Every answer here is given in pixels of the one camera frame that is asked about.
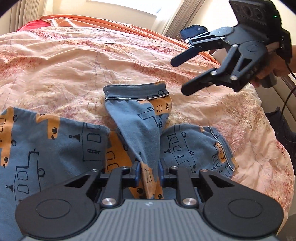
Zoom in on blue backpack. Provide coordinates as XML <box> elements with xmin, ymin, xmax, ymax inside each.
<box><xmin>180</xmin><ymin>25</ymin><xmax>208</xmax><ymax>41</ymax></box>

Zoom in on black right camera box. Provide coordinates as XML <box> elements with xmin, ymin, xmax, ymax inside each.
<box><xmin>229</xmin><ymin>1</ymin><xmax>292</xmax><ymax>63</ymax></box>

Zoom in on black cable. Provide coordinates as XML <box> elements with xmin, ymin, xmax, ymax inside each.
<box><xmin>278</xmin><ymin>62</ymin><xmax>296</xmax><ymax>130</ymax></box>

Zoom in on beige right curtain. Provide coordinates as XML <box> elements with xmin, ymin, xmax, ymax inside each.
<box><xmin>152</xmin><ymin>0</ymin><xmax>205</xmax><ymax>38</ymax></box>

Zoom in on pink floral duvet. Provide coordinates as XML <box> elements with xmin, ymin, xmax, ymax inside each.
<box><xmin>1</xmin><ymin>28</ymin><xmax>295</xmax><ymax>216</ymax></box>

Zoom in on blue patterned child pants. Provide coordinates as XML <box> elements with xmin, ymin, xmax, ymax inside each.
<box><xmin>1</xmin><ymin>82</ymin><xmax>238</xmax><ymax>240</ymax></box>

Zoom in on beige left curtain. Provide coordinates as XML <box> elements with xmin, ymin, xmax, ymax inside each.
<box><xmin>1</xmin><ymin>0</ymin><xmax>47</xmax><ymax>35</ymax></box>

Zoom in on bright window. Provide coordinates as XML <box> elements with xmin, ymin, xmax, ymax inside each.
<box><xmin>92</xmin><ymin>0</ymin><xmax>182</xmax><ymax>16</ymax></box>

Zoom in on brown wooden headboard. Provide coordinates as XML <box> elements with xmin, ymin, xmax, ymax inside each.
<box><xmin>212</xmin><ymin>49</ymin><xmax>295</xmax><ymax>118</ymax></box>

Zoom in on red blanket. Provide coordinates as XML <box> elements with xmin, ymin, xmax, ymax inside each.
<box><xmin>18</xmin><ymin>19</ymin><xmax>51</xmax><ymax>31</ymax></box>

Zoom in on orange bed sheet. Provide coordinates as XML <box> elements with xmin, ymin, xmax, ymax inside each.
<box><xmin>39</xmin><ymin>14</ymin><xmax>220</xmax><ymax>64</ymax></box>

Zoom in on beige curtain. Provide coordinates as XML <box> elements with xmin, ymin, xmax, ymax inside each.
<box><xmin>1</xmin><ymin>0</ymin><xmax>47</xmax><ymax>35</ymax></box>
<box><xmin>152</xmin><ymin>0</ymin><xmax>205</xmax><ymax>38</ymax></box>

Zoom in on person's right hand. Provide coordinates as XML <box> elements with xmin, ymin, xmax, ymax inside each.
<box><xmin>250</xmin><ymin>45</ymin><xmax>295</xmax><ymax>87</ymax></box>

